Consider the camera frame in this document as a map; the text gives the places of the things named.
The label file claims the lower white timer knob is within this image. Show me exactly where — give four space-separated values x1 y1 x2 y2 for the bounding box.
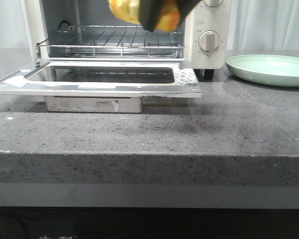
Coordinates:
198 30 220 52

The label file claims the white curtain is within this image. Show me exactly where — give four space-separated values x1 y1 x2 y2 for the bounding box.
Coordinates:
0 0 299 50

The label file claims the light green plate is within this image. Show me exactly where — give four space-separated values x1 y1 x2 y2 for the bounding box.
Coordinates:
225 54 299 87

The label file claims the yellow striped croissant bread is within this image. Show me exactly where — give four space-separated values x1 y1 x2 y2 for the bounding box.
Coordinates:
109 0 181 32

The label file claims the metal wire oven rack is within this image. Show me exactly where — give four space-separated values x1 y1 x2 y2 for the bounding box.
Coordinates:
36 25 184 59

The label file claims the glass oven door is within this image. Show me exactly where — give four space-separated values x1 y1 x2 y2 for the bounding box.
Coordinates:
0 59 202 98

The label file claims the white Toshiba toaster oven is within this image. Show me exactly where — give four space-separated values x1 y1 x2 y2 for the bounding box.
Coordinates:
22 0 231 80

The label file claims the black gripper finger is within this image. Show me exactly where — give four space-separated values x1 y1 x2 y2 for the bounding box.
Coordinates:
139 0 199 32

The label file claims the white door handle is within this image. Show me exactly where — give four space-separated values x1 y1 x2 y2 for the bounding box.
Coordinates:
45 96 143 113

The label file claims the upper white temperature knob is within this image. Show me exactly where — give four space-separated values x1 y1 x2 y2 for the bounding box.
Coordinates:
203 0 223 7

